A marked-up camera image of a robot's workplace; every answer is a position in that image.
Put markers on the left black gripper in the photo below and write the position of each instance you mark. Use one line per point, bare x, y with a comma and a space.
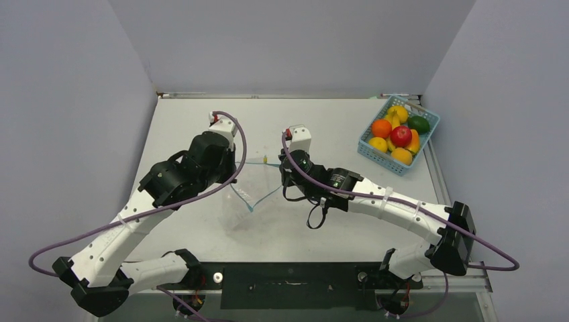
229, 156

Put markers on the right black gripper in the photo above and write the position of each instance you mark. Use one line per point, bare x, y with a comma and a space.
286, 180

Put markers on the blue plastic basket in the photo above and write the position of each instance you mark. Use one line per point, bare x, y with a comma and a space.
385, 159

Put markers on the clear zip top bag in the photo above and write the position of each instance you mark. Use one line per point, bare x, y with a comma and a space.
256, 183

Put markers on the red apple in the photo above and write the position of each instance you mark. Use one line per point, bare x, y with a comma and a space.
401, 136

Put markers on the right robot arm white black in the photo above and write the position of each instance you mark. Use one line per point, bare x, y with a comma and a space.
446, 231

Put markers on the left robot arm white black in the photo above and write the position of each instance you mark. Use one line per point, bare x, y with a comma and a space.
99, 278

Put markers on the yellow lemon top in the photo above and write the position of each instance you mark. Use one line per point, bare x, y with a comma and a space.
399, 111

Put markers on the yellow orange fruit left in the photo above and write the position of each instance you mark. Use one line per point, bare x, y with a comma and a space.
379, 144

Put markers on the yellow orange fruit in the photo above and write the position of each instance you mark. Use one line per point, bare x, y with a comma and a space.
379, 144
403, 156

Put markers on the yellow orange fruit bottom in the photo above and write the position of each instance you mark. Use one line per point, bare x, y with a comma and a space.
403, 156

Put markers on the yellow banana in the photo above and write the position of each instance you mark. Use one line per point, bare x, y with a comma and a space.
393, 119

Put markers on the orange yellow mango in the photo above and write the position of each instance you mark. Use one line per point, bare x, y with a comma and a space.
414, 145

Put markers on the marker pen on edge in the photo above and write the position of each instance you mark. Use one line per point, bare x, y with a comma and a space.
395, 94

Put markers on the green avocado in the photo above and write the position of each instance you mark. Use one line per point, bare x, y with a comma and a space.
419, 124

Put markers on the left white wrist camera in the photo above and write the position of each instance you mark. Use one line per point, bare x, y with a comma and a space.
222, 126

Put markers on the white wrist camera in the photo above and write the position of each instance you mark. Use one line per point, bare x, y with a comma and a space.
222, 126
298, 137

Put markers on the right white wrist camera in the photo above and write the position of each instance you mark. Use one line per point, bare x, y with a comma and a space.
298, 137

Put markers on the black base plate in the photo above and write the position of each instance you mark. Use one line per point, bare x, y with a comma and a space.
296, 285

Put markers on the aluminium rail frame right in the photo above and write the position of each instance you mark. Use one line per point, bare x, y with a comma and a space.
476, 280

